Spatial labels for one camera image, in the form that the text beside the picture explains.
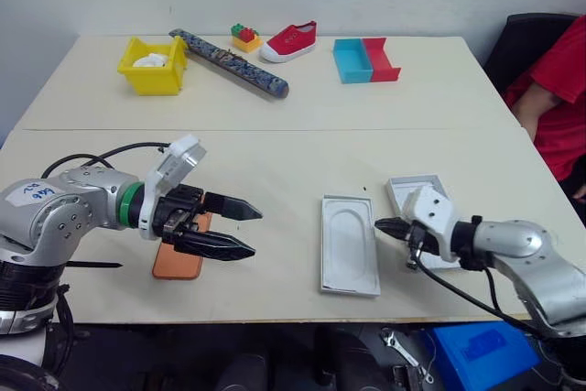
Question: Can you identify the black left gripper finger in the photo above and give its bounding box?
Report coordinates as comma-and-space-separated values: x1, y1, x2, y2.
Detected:
175, 229, 256, 263
203, 191, 264, 223

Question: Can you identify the blue open plastic box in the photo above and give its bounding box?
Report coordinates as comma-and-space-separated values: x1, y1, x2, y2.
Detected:
331, 38, 374, 86

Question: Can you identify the blue patterned long tube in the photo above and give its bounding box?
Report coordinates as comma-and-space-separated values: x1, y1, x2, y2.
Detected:
168, 27, 291, 101

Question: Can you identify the person in red shirt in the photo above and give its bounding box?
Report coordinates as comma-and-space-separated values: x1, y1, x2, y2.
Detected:
505, 14, 586, 209

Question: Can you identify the white crumpled item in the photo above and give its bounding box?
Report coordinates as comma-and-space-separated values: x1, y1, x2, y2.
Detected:
132, 52, 169, 70

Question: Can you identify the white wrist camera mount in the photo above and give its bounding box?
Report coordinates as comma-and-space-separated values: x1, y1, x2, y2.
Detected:
138, 134, 208, 242
399, 183, 461, 265

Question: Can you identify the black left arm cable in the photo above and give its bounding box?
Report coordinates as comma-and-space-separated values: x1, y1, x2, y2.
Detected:
40, 142, 171, 180

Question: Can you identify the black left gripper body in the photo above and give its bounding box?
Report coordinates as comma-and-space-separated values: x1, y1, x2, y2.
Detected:
154, 183, 207, 246

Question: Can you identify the red canvas shoe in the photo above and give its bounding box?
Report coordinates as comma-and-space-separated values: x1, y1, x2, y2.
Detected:
258, 20, 319, 64

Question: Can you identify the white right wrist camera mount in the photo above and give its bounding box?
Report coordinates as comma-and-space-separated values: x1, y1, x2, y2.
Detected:
399, 183, 461, 265

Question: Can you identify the yellow plastic bin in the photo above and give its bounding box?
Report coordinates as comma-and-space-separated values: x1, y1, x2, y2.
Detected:
116, 36, 190, 97

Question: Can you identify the silver adjustable wrench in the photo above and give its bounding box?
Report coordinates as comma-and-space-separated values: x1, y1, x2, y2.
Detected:
380, 327, 435, 384

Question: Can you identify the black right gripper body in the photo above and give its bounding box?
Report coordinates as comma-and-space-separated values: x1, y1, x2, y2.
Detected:
407, 221, 440, 255

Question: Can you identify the white phone box lid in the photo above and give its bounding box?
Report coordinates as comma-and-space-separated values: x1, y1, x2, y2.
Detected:
384, 173, 461, 272

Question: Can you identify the orange phone case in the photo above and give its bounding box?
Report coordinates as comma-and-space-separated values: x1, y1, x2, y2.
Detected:
151, 211, 214, 281

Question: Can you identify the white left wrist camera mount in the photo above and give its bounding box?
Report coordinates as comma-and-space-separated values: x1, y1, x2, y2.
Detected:
138, 134, 208, 242

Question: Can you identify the red open plastic box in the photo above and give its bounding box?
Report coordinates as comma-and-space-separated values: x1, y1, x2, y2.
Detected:
362, 36, 403, 83

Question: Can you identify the blue plastic case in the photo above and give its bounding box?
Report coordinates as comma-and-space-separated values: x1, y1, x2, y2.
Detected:
429, 320, 545, 391

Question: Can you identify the black chair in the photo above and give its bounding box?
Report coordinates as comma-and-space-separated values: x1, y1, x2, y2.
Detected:
483, 12, 579, 95

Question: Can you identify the thin black pointed strip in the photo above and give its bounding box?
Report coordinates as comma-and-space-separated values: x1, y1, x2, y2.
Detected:
65, 261, 125, 270

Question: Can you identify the white phone box base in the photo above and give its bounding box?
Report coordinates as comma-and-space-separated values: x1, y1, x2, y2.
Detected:
318, 193, 383, 298

